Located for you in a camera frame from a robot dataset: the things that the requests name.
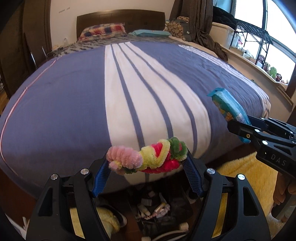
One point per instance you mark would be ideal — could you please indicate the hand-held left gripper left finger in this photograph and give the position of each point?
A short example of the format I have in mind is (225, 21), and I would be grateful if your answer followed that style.
(101, 178)

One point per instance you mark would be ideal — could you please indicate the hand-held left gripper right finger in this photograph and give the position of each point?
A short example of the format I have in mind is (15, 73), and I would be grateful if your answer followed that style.
(193, 176)

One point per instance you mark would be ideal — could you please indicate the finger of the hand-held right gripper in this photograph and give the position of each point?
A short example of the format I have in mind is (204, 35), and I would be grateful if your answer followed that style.
(256, 122)
(242, 132)

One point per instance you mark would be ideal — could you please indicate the blue snack packet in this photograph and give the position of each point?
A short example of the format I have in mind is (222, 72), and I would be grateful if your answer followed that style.
(227, 104)

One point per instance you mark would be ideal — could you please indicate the colourful pipe cleaner bundle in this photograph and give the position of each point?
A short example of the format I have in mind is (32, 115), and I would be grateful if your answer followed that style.
(157, 157)

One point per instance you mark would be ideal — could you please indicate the black trash bin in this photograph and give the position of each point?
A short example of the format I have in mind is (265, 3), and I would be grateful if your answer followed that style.
(159, 201)

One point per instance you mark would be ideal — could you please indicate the person's right hand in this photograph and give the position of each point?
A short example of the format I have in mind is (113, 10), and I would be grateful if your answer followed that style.
(280, 190)

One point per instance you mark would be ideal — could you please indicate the yellow shaggy rug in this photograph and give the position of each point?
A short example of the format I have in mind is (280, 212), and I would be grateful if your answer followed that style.
(242, 166)

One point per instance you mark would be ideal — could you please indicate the yellow plush slipper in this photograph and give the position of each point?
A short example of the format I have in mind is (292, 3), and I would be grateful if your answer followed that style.
(111, 220)

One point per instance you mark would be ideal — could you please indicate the brown monkey plush toy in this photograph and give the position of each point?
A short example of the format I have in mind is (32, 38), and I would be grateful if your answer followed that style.
(278, 77)

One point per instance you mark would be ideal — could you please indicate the green plush toy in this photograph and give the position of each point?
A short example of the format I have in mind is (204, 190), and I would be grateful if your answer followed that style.
(272, 71)

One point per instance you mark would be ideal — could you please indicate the blue white striped blanket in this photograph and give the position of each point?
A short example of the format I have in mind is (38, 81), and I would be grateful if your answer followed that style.
(69, 104)

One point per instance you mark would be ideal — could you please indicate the black metal rack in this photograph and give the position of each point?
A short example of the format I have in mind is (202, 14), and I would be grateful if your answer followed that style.
(254, 31)

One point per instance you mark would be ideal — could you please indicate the white storage box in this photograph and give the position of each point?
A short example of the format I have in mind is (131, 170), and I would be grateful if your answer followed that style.
(223, 34)

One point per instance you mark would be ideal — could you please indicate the black jacket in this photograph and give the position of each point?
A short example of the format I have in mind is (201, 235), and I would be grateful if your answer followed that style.
(224, 15)

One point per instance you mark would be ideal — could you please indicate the brown curtain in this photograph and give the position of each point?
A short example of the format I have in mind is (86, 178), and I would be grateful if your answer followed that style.
(203, 23)

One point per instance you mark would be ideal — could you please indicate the brown patterned backpack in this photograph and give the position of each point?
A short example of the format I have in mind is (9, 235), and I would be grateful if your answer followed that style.
(179, 27)

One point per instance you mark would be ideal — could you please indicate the grey patterned bed sheet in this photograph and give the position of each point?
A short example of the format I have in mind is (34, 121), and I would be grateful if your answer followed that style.
(92, 46)

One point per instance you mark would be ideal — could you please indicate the teal pillow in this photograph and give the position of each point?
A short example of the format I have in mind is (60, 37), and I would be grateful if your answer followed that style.
(150, 33)

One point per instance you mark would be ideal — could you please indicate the plaid pillow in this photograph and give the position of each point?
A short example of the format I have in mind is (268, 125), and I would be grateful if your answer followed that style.
(104, 31)

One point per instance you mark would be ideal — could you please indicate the dark wooden wardrobe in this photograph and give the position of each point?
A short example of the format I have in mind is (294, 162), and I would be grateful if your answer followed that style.
(13, 46)

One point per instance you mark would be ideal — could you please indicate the dark wooden headboard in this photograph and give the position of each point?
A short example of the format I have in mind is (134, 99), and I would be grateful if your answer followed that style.
(120, 18)

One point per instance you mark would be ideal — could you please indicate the metal frame chair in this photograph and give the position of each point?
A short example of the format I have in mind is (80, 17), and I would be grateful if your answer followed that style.
(32, 55)

